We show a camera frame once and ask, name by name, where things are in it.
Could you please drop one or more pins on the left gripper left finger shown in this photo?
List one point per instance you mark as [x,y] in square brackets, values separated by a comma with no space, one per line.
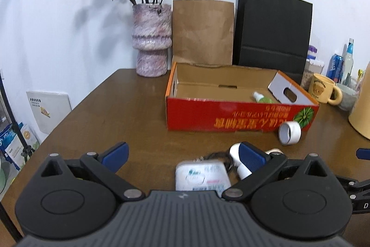
[102,169]

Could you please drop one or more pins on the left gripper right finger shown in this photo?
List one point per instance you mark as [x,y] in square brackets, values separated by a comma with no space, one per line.
[264,168]

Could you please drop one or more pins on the white nasal spray bottle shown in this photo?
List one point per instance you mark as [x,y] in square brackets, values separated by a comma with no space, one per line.
[241,169]

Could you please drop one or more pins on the white tape roll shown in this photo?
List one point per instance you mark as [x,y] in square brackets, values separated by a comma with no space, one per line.
[289,133]

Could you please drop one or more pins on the white plastic wipes container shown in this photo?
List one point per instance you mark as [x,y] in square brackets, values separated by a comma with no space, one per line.
[204,175]

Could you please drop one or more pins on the green spray bottle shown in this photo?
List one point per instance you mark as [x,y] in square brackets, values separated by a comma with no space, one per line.
[260,98]

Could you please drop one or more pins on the white yellow charger plug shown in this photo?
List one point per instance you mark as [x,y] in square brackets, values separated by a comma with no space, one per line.
[273,151]

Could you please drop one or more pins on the yellow thermos jug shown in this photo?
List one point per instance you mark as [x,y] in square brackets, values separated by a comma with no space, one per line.
[360,113]

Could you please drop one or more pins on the red cardboard box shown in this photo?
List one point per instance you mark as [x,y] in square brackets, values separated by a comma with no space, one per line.
[220,99]

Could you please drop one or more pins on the yellow bear mug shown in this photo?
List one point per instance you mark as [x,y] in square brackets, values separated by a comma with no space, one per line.
[325,90]

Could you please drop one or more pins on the grey ceramic cup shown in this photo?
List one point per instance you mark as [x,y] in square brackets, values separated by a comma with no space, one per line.
[349,97]

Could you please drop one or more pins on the clear jar with nuts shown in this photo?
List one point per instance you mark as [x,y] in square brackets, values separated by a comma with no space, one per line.
[312,66]

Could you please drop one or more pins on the blue soda can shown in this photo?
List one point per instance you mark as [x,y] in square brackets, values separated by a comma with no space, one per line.
[334,70]

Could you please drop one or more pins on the purple lid container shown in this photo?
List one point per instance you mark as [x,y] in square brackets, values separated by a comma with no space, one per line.
[312,52]

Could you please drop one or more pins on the clear glass soda bottle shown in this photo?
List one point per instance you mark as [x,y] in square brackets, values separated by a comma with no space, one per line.
[348,64]

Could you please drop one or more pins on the black paper bag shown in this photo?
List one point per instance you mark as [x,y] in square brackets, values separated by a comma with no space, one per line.
[273,34]

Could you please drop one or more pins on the brown paper bag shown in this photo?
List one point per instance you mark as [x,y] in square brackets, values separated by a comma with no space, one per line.
[203,32]

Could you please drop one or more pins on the pink ceramic vase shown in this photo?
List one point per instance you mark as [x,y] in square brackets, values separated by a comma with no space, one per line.
[152,37]

